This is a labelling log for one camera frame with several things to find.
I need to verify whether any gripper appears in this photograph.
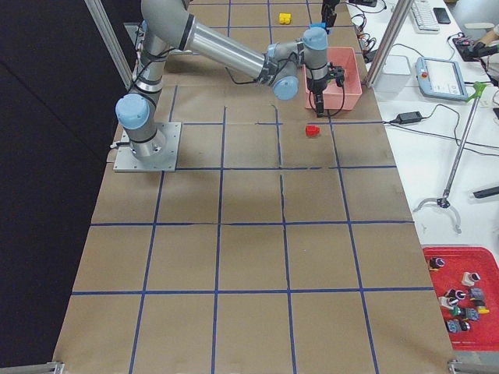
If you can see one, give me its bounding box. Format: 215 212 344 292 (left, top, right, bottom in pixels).
321 0 338 29
306 77 328 118

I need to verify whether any pink plastic box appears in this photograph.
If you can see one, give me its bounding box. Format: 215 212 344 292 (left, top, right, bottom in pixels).
303 46 363 111

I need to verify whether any white cube box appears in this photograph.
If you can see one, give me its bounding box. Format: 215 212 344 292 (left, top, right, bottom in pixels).
374 55 412 98

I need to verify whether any red toy block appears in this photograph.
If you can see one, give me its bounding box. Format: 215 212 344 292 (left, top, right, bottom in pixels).
305 125 321 138

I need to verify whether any yellow toy block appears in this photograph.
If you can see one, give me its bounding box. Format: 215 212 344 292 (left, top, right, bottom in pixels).
278 12 292 25

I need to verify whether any black power adapter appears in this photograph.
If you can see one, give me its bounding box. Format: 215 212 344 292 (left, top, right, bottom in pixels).
395 111 423 125

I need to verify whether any white keyboard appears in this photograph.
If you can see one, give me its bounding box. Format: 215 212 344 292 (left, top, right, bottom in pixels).
410 0 441 34

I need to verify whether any black smartphone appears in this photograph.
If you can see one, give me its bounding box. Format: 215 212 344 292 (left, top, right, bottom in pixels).
433 7 451 24

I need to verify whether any teach pendant tablet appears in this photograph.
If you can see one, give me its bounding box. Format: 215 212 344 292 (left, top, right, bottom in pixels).
415 57 468 101

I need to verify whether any red tray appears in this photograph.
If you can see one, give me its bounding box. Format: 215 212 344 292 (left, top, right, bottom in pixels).
423 246 498 351

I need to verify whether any aluminium frame post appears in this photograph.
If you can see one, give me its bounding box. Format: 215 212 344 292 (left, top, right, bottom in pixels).
365 0 413 88

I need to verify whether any green handled grabber tool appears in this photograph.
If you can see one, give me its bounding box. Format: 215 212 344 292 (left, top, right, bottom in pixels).
412 82 486 234

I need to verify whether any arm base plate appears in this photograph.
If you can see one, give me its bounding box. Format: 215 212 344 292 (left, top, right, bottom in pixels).
113 122 182 172

